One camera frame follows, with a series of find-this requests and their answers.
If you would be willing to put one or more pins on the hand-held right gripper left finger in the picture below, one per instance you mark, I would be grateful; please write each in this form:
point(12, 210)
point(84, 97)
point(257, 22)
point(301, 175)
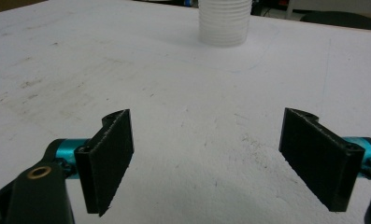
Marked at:
point(107, 161)

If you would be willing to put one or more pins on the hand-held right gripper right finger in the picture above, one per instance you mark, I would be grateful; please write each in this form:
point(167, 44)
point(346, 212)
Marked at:
point(321, 158)

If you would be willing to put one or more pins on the black round chair seat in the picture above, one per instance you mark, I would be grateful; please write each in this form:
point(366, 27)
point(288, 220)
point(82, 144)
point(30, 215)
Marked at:
point(342, 20)

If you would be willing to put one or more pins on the clear ribbed plastic cup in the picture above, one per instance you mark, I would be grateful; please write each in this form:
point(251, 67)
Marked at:
point(224, 23)

